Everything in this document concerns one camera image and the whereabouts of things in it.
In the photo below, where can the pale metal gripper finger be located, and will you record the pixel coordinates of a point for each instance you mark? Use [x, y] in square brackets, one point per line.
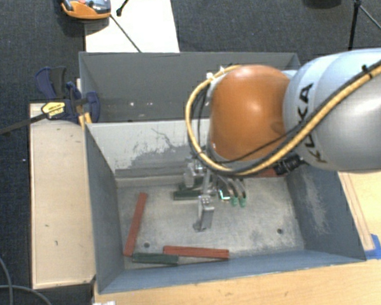
[205, 215]
[190, 176]

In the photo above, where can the dark green flat block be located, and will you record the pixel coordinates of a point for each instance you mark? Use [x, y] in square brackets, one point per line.
[155, 259]
[183, 194]

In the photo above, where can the grey metal bin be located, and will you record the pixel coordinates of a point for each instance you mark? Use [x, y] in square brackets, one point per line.
[168, 220]

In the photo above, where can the red-brown flat block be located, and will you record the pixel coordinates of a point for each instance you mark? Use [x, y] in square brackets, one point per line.
[136, 224]
[266, 173]
[195, 252]

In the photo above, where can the pale wood board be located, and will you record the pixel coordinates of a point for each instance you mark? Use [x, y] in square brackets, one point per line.
[59, 200]

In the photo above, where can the black cylinder on white bracket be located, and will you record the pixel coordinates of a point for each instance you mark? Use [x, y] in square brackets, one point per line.
[286, 166]

